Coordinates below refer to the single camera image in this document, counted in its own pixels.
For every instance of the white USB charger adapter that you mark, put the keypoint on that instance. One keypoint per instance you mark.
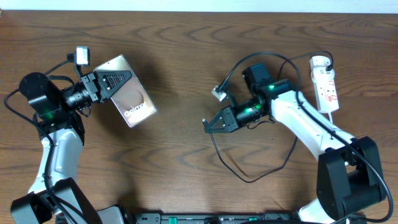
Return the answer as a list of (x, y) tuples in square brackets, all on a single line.
[(319, 61)]

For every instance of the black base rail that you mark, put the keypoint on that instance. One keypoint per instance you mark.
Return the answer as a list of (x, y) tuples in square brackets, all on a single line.
[(217, 218)]

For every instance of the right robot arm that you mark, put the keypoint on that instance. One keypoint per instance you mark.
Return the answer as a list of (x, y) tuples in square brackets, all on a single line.
[(349, 175)]

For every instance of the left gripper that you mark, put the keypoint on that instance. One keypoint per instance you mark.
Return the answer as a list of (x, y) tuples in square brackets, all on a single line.
[(91, 88)]

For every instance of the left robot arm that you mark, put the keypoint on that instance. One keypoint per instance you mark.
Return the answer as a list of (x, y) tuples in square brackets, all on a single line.
[(55, 192)]

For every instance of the white power strip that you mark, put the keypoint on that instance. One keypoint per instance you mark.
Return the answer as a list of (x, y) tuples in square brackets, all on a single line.
[(325, 89)]

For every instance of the Samsung Galaxy smartphone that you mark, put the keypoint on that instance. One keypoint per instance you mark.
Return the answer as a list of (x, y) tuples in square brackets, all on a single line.
[(131, 100)]

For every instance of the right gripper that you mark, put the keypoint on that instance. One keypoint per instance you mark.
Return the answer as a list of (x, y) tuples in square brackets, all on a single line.
[(227, 119)]

